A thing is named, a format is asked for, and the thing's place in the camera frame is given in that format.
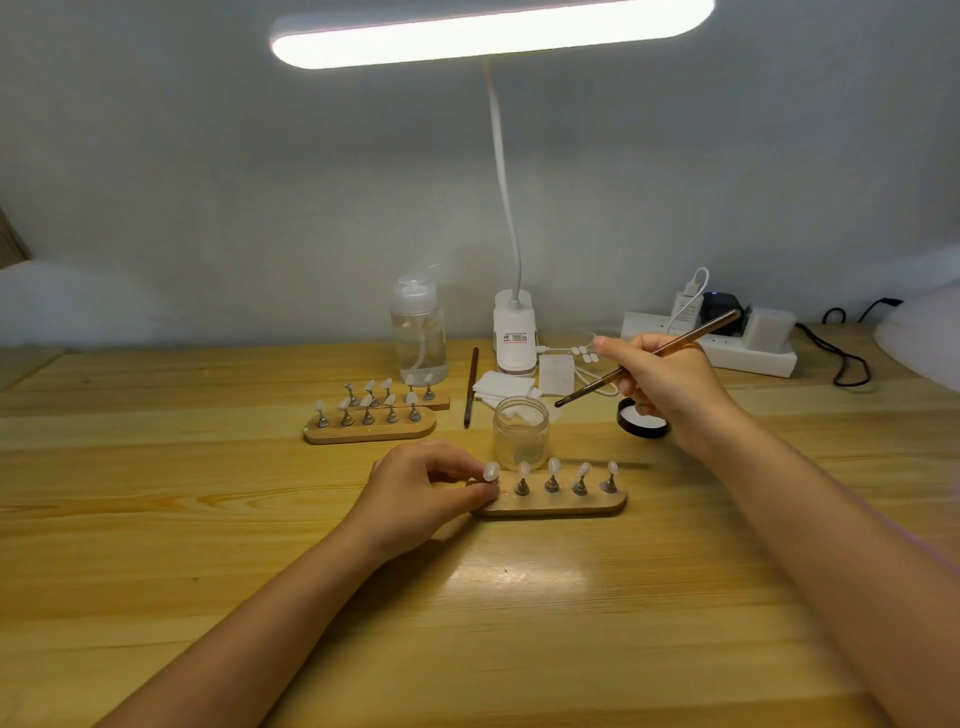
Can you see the person's right hand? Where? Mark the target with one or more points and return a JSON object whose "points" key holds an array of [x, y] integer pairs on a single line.
{"points": [[679, 394]]}

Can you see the person's left hand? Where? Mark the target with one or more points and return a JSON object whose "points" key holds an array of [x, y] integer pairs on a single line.
{"points": [[409, 499]]}

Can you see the person's left thumb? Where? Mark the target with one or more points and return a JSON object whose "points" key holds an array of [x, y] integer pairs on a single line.
{"points": [[476, 495]]}

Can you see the person's right thumb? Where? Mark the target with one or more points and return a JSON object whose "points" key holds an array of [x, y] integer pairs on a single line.
{"points": [[626, 345]]}

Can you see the nail tip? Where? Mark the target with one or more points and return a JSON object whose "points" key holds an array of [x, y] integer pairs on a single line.
{"points": [[610, 482], [491, 472], [522, 484], [580, 484], [553, 480]]}

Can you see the brown nail art brush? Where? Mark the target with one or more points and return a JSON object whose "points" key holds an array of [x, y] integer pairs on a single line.
{"points": [[592, 386]]}

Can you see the person's right forearm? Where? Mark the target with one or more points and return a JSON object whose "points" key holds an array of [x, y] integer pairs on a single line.
{"points": [[832, 570]]}

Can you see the person's left forearm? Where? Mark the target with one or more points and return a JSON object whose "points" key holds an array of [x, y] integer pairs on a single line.
{"points": [[255, 645]]}

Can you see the white USB charger plug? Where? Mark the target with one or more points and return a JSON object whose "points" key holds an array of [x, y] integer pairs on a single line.
{"points": [[682, 311]]}

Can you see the clear glass jar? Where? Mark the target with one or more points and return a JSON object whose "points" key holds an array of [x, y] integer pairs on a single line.
{"points": [[520, 439]]}

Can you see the white square pad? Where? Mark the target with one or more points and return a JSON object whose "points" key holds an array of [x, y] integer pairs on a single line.
{"points": [[556, 373]]}

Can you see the wooden nail display base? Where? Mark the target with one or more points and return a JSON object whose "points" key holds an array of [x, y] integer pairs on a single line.
{"points": [[367, 433], [555, 505], [439, 403]]}

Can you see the black jar lid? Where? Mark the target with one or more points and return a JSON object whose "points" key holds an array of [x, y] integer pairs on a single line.
{"points": [[645, 427]]}

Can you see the black power adapter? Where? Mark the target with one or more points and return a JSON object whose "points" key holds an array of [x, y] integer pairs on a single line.
{"points": [[721, 309]]}

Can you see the dark brown nail pen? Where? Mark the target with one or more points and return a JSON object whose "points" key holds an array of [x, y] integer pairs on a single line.
{"points": [[470, 390]]}

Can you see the pile of white cotton pads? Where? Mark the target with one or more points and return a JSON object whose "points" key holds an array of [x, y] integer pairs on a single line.
{"points": [[504, 386]]}

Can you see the white power strip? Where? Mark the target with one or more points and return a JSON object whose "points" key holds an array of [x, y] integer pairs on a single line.
{"points": [[750, 360]]}

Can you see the group of nail tip holders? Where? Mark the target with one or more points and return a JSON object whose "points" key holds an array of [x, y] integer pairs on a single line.
{"points": [[367, 414]]}

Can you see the white power adapter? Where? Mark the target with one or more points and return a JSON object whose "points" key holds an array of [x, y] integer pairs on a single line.
{"points": [[769, 328]]}

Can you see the clear pump dispenser bottle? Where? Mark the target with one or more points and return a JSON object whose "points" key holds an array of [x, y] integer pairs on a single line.
{"points": [[418, 337]]}

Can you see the white domed nail lamp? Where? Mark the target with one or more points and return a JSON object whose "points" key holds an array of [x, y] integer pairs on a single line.
{"points": [[926, 337]]}

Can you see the white clip desk lamp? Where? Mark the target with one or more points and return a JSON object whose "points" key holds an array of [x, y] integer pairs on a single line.
{"points": [[487, 34]]}

